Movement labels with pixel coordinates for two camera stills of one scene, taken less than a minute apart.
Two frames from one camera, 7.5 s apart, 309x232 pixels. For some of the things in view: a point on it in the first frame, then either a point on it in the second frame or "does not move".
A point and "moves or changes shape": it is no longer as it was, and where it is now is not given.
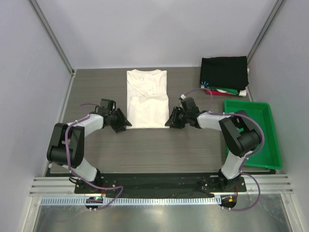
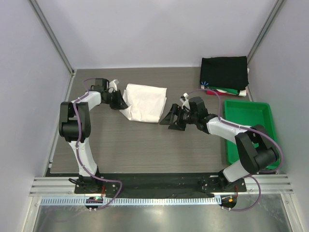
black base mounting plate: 206,184 does not move
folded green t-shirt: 228,90 does not move
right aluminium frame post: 276,7 does not move
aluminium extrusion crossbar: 255,184 does not move
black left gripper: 119,126 → 119,103
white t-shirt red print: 147,99 moves or changes shape
